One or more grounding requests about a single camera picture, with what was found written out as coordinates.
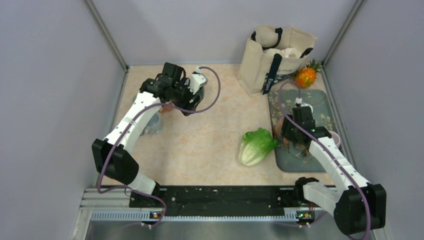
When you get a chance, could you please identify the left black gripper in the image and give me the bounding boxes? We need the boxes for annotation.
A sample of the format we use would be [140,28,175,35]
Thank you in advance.
[171,76,203,116]

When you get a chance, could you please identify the white grey mug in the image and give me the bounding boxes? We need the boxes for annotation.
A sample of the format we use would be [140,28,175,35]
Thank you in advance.
[142,112,164,135]

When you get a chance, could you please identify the pink mug small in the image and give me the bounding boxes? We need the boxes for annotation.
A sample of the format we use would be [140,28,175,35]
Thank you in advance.
[159,102,174,113]

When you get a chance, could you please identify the pink mug large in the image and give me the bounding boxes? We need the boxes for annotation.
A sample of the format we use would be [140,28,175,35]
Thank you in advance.
[273,117,289,145]

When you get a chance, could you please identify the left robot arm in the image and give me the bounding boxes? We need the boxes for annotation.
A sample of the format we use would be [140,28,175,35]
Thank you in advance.
[91,62,208,207]

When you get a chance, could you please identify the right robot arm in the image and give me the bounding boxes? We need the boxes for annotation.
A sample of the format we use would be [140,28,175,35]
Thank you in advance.
[280,103,387,235]

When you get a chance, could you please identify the toy pineapple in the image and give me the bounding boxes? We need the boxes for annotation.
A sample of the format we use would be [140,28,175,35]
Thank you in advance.
[294,58,323,89]

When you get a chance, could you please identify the mauve cup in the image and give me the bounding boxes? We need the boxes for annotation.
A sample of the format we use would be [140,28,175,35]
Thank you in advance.
[330,131,341,148]

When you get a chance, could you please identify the floral grey tray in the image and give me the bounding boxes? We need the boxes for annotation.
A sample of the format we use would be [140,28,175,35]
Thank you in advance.
[267,89,338,173]

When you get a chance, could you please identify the toy lettuce head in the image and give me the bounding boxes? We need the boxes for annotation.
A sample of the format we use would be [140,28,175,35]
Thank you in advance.
[238,127,279,166]

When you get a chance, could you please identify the beige canvas tote bag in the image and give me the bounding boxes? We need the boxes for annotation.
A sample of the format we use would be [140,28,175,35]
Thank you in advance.
[237,25,317,97]

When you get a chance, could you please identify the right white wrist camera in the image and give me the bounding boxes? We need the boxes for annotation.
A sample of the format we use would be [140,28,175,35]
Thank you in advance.
[295,97,314,113]

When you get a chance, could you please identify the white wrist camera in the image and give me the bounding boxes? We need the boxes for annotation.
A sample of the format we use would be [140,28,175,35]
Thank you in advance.
[189,66,208,95]
[295,97,314,113]

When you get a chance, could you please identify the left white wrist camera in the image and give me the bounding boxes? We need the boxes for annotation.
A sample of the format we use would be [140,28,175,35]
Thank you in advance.
[189,66,208,95]

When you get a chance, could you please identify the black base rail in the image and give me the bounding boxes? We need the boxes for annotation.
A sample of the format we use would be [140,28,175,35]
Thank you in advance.
[129,185,318,217]

